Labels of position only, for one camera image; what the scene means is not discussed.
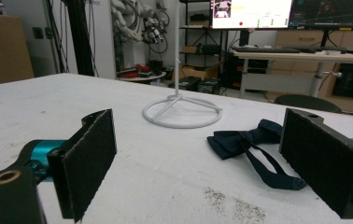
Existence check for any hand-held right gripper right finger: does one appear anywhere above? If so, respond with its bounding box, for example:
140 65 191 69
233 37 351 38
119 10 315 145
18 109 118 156
278 107 353 219

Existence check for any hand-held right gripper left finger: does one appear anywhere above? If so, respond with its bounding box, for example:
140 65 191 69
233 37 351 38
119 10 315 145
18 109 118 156
47 108 118 223

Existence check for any navy blue bow tie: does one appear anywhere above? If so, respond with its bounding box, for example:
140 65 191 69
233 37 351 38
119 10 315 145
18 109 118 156
206 119 307 190

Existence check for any white metal stand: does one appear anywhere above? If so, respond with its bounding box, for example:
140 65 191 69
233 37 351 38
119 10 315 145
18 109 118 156
142 0 223 130

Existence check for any black office chair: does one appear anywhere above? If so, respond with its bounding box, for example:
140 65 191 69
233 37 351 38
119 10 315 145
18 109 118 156
273 94 343 114

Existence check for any round white side table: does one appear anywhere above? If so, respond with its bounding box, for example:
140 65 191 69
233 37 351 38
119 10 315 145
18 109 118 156
117 71 167 84

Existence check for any light wooden desk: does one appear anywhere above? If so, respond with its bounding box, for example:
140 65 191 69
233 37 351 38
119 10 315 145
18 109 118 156
232 49 353 99

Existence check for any black keyboard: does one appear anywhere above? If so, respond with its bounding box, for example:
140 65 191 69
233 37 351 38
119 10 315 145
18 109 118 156
233 46 302 54

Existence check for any brown cardboard board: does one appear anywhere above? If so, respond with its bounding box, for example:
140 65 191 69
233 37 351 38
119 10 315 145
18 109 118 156
0 12 35 88

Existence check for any open cardboard box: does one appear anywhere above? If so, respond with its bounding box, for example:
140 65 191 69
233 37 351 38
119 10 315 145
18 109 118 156
172 61 222 82

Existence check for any computer monitor with dark screen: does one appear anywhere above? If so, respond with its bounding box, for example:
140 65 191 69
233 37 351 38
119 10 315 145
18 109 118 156
289 0 353 32

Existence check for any computer monitor with white screen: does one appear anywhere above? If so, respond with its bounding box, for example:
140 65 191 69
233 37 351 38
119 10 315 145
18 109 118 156
210 0 294 30

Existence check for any black metal shelf rack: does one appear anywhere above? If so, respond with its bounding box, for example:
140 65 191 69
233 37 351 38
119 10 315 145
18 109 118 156
179 0 229 74

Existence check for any black metal frame post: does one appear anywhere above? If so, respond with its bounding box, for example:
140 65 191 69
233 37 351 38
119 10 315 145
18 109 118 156
62 0 96 77

